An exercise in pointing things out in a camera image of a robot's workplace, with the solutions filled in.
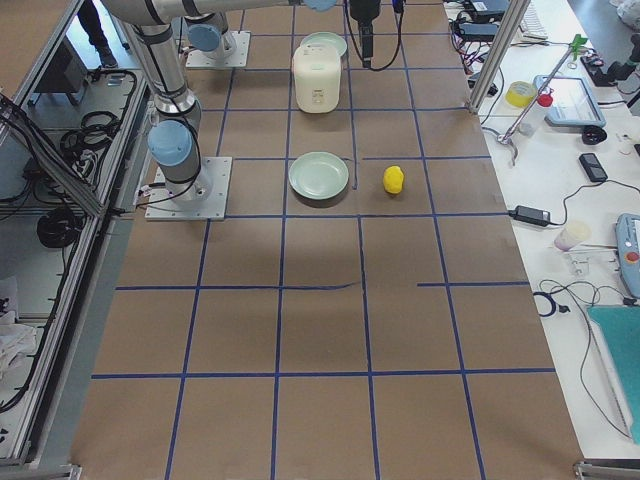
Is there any white plastic cup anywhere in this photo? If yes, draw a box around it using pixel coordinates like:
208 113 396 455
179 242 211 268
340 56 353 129
553 220 591 252

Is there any blue teach pendant tablet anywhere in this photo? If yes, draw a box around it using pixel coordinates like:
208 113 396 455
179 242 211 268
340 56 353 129
533 76 606 127

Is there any black phone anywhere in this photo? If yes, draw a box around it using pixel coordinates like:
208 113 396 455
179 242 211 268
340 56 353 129
579 153 608 183

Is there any cream white rice cooker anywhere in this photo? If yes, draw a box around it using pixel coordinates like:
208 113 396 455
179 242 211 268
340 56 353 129
292 43 342 114

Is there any yellow tape roll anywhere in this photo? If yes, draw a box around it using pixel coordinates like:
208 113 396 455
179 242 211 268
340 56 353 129
505 81 537 108

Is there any black power adapter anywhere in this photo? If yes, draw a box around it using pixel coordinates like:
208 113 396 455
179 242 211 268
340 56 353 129
508 205 551 227

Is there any metal grabber stick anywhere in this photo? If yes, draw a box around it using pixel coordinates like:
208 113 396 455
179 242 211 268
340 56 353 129
496 34 588 165

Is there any green plate near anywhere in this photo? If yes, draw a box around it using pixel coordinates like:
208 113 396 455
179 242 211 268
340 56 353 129
288 151 349 200

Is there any teal cutting mat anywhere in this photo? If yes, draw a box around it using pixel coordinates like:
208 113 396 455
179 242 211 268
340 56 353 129
588 306 639 444

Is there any yellow lemon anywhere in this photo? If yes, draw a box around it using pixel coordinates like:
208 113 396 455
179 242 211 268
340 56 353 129
383 165 405 195

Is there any aluminium frame post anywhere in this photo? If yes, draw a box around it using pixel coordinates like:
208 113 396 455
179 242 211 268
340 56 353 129
467 0 530 113

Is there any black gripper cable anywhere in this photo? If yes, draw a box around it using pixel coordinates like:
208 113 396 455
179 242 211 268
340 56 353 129
344 0 405 72

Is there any green plate far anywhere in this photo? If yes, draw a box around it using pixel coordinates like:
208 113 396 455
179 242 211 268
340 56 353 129
300 31 347 57

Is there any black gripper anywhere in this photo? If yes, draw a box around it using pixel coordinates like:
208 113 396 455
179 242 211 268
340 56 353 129
349 0 381 68

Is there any green plate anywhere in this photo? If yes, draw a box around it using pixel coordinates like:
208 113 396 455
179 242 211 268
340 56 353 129
288 151 349 200
300 31 347 57

